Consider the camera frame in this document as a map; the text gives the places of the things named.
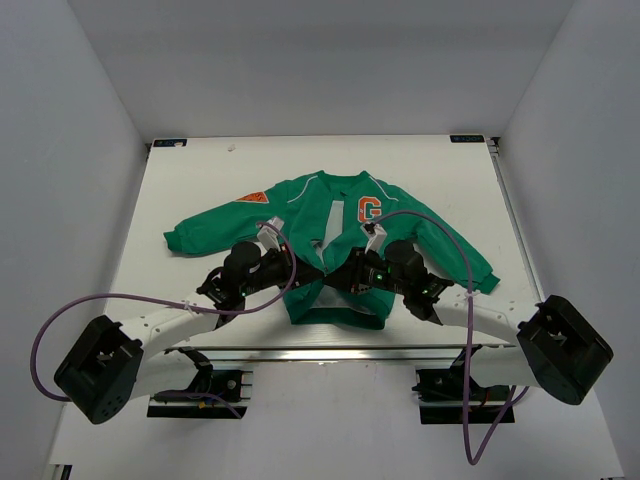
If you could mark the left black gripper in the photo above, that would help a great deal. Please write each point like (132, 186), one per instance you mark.
(306, 274)

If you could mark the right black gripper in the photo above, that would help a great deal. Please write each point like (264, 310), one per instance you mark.
(350, 277)

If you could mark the green zip-up jacket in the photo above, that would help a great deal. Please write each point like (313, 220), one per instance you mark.
(323, 215)

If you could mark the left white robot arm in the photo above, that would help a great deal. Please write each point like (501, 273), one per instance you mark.
(113, 362)

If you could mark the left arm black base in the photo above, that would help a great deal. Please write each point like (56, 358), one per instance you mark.
(188, 385)

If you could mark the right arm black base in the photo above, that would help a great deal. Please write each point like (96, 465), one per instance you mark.
(440, 396)

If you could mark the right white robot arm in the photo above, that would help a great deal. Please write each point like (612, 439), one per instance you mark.
(548, 345)

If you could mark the right blue corner label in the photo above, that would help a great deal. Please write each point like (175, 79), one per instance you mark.
(466, 138)

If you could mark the blue corner label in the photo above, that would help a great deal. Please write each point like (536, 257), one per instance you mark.
(169, 143)
(466, 138)

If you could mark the left blue corner label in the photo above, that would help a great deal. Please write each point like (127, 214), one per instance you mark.
(169, 143)

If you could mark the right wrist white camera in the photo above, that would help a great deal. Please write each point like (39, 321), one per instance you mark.
(376, 236)

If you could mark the wrist white camera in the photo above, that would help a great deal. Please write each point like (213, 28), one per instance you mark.
(376, 236)
(269, 233)

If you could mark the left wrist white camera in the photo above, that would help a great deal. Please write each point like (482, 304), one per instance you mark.
(269, 233)

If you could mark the aluminium table front rail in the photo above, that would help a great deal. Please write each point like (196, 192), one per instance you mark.
(411, 355)

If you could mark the aluminium table rail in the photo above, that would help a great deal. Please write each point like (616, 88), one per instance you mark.
(493, 144)
(411, 355)

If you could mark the aluminium table right rail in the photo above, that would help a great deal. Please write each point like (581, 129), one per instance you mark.
(493, 144)

